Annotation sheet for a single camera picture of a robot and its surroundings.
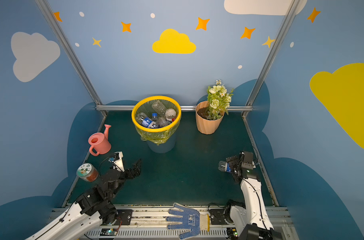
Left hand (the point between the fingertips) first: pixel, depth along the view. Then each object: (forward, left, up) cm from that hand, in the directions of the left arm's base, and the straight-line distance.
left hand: (136, 161), depth 76 cm
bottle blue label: (+17, -5, +11) cm, 21 cm away
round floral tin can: (-3, +28, -9) cm, 30 cm away
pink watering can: (+15, +27, -6) cm, 32 cm away
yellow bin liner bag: (+11, -10, +7) cm, 17 cm away
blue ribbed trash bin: (+19, -11, -17) cm, 28 cm away
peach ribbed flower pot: (+30, -40, -6) cm, 50 cm away
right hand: (+4, -53, -8) cm, 54 cm away
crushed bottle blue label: (+2, -52, -14) cm, 53 cm away
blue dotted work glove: (-24, -29, -17) cm, 41 cm away
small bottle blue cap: (+25, -7, +7) cm, 27 cm away
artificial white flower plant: (+38, -47, +10) cm, 61 cm away
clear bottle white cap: (+25, -11, +2) cm, 27 cm away
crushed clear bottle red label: (+23, -17, +11) cm, 30 cm away
